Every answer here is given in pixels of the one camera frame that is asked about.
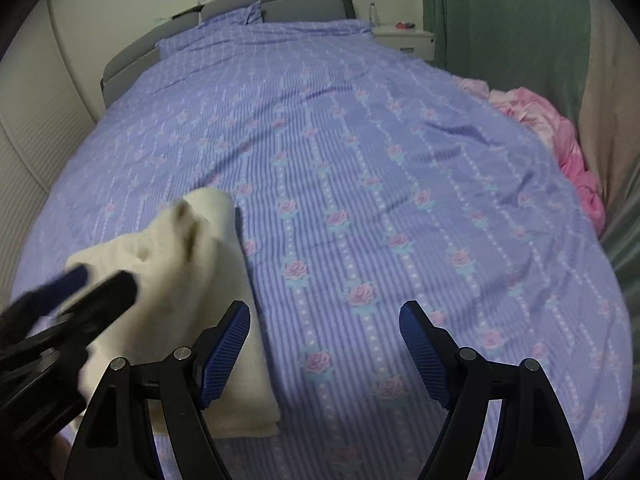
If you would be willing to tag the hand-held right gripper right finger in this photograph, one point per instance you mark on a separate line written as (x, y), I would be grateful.
(425, 355)

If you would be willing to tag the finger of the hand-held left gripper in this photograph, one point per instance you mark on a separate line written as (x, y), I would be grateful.
(110, 292)
(62, 286)

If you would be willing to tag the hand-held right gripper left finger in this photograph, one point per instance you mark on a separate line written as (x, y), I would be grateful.
(225, 355)

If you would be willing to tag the cream pants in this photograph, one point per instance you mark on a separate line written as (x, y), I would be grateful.
(200, 270)

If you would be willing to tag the white louvered wardrobe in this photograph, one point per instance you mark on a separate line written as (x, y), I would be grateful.
(30, 160)

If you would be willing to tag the bed with purple cover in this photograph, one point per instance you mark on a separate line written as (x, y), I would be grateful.
(375, 185)

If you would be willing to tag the green curtain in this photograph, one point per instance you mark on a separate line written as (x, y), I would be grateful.
(625, 245)
(500, 25)

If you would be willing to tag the pink cloth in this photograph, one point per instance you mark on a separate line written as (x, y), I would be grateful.
(540, 110)

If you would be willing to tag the purple pillow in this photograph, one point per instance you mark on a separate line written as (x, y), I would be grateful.
(230, 16)

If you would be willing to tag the beige curtain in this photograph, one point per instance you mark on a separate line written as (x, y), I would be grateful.
(610, 110)

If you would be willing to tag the white nightstand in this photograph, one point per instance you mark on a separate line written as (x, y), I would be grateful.
(410, 40)

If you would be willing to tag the small red object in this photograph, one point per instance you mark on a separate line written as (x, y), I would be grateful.
(405, 25)

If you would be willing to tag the clear plastic bottle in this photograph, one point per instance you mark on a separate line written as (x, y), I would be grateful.
(372, 15)

